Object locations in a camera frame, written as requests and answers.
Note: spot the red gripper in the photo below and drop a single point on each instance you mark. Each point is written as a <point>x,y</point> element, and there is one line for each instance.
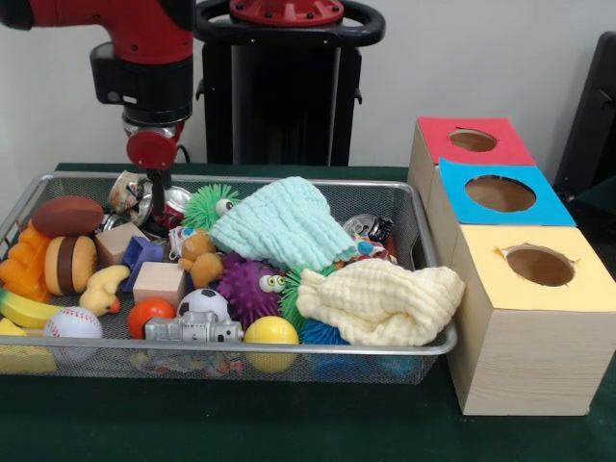
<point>152,149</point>

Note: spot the mint green cloth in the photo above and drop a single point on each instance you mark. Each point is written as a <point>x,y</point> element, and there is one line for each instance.
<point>289,231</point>

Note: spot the pale yellow cloth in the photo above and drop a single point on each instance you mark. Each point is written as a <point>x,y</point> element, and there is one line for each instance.
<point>385,303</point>

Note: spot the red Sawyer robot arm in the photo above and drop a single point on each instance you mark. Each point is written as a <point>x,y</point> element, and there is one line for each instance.
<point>135,48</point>

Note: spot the clear mesh bin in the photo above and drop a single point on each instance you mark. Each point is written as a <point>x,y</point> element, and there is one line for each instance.
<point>423,221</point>

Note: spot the wooden box with three holes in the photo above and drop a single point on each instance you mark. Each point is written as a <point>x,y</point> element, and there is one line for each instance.
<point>529,356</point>

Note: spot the red soda can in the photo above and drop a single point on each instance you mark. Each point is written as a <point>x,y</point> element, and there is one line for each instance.
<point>178,207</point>

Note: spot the crushed silver can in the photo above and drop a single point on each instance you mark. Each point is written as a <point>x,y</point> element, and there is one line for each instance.
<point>127,197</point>

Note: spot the green fuzzy toy with eyes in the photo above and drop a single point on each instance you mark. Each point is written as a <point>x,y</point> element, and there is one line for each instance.
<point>207,204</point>

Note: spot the purple block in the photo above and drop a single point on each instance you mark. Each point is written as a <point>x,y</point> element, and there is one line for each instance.
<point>140,255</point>

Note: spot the tan wooden cube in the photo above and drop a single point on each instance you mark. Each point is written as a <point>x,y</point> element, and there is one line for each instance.
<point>117,243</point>

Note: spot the orange plush toy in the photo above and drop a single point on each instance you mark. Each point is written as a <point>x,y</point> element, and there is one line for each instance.
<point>200,260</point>

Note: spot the small wooden block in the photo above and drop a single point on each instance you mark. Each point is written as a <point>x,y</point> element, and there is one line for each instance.
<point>159,282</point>

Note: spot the brown toy football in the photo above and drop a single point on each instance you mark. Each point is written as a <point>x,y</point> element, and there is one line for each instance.
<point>67,216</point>

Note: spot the yellow duck toy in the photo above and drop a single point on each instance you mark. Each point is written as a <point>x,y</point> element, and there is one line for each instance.
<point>101,289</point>

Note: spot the toy hamburger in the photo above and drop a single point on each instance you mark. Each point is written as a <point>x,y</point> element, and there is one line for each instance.
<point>69,265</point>

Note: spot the small soccer ball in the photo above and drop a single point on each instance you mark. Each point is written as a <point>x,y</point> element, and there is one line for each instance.
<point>204,305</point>

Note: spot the small red ball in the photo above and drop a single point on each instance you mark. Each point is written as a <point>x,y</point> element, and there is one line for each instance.
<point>149,316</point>

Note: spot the purple fuzzy toy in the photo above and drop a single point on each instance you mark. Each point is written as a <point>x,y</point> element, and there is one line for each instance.
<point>245,287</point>

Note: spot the silver robot toy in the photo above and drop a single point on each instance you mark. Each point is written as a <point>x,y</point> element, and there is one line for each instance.
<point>192,329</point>

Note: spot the white baseball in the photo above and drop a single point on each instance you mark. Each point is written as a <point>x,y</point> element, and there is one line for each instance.
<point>72,325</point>

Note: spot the small green spiky toy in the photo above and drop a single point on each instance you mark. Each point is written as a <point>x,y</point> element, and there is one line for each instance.
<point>289,298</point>

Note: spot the yellow ball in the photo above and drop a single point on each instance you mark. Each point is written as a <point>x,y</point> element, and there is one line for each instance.
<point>271,332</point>

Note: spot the yellow toy banana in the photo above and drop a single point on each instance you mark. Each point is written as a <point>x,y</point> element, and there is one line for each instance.
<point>24,310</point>

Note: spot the blue spiky ball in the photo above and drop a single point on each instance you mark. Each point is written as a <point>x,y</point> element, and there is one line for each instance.
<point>322,332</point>

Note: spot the yellow block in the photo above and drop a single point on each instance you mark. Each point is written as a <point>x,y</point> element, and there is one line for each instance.
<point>19,358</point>

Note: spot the silver and black can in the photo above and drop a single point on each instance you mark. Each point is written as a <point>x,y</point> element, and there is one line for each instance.
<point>371,228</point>

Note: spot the multicoloured toy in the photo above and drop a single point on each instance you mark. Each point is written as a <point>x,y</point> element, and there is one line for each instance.
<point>371,250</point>

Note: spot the black chair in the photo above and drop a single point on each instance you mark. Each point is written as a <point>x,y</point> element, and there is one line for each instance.
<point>592,125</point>

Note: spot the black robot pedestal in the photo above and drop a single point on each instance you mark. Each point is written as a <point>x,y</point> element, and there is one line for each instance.
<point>279,106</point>

